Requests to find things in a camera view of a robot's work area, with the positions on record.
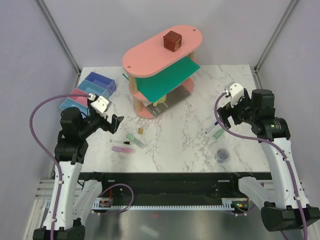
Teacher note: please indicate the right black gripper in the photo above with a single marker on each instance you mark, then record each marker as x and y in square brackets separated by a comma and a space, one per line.
[226, 111]

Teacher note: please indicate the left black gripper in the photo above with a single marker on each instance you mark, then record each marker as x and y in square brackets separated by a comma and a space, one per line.
[105, 126]

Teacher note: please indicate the blue capped white pen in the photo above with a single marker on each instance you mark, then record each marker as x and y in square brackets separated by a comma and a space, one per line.
[211, 127]

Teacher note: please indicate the green correction tape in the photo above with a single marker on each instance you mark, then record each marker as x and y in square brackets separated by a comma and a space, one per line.
[218, 134]

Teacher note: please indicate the yellow eraser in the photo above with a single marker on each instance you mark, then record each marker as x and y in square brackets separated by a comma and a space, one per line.
[140, 131]

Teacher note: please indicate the pink highlighter pen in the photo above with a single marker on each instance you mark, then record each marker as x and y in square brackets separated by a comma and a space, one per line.
[125, 150]

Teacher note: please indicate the green highlighter pen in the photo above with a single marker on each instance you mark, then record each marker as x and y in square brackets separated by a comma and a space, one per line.
[135, 141]

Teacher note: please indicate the purple drawer box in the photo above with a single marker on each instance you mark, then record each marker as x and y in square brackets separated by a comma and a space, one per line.
[107, 83]

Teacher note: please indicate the teal blue drawer box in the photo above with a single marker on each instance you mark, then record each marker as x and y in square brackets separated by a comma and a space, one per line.
[91, 88]

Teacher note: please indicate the light blue drawer box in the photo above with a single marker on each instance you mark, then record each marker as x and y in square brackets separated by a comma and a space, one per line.
[68, 102]

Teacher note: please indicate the pink wooden tiered shelf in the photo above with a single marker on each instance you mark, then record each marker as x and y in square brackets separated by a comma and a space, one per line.
[150, 57]

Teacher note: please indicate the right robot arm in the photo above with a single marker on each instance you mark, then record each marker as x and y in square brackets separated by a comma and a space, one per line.
[252, 117]

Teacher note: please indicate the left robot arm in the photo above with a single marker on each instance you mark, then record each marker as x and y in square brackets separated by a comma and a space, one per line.
[67, 214]

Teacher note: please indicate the black tipped white marker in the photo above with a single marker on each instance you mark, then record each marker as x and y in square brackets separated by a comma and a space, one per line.
[121, 142]

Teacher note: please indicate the clear cup with bands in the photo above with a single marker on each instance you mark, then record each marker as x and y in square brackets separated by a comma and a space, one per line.
[222, 155]

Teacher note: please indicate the dark printed booklet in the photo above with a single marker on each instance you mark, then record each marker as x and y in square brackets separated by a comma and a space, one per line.
[172, 98]

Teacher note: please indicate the yellow-green mug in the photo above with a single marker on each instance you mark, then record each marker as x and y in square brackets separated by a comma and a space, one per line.
[160, 101]

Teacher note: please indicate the green cutting mat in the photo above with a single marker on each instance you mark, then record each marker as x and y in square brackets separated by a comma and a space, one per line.
[155, 87]

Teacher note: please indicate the brown cube box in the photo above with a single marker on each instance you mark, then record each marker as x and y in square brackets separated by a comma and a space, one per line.
[172, 41]

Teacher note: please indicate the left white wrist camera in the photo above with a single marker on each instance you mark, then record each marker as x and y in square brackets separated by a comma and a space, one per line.
[100, 104]

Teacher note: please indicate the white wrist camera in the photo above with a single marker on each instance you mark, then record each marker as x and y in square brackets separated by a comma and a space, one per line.
[235, 91]
[100, 104]

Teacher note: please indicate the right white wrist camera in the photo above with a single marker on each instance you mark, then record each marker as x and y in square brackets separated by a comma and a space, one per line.
[235, 91]

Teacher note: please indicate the white slotted cable duct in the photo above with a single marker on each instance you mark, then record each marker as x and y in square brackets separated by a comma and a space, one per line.
[226, 205]

